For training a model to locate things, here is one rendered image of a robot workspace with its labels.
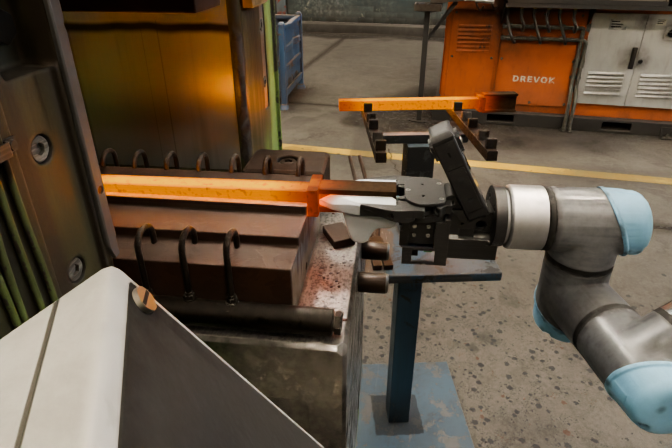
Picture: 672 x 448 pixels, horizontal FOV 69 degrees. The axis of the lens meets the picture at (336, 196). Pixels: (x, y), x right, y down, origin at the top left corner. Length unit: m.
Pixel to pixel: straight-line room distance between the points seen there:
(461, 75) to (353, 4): 4.40
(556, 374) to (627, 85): 2.80
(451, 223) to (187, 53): 0.48
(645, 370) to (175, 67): 0.72
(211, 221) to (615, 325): 0.44
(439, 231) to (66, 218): 0.37
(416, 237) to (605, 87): 3.71
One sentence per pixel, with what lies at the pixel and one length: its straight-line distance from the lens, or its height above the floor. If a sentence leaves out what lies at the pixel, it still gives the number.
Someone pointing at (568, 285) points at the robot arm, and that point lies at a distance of 0.64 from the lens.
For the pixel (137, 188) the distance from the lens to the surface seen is 0.64.
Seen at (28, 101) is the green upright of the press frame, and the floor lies 1.18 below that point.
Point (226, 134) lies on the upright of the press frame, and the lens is 0.84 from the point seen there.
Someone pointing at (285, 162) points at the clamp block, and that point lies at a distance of 0.74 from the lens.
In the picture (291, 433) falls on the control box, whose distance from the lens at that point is 0.17.
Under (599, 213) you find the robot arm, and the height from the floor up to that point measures 1.01.
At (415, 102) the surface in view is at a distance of 1.18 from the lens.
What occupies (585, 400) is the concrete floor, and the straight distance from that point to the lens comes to 1.84.
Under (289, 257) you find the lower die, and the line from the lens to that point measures 0.52.
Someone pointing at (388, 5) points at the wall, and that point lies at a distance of 8.15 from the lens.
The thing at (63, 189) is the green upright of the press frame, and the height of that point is 1.11.
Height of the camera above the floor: 1.27
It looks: 27 degrees down
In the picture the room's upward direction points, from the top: straight up
